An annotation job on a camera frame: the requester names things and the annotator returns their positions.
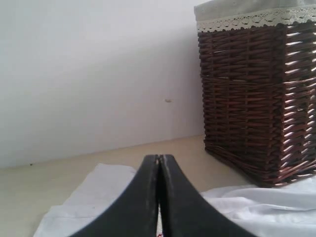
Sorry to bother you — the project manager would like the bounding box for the dark brown wicker basket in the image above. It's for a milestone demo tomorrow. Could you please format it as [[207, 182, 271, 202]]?
[[198, 21, 316, 187]]

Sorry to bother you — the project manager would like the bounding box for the white t-shirt red logo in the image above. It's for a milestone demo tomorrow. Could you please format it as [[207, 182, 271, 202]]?
[[35, 163, 316, 237]]

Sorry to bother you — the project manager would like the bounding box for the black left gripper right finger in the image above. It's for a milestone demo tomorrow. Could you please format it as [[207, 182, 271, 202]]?
[[159, 155, 254, 237]]

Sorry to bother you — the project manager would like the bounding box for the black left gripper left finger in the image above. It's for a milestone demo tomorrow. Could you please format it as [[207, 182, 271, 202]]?
[[72, 155, 159, 237]]

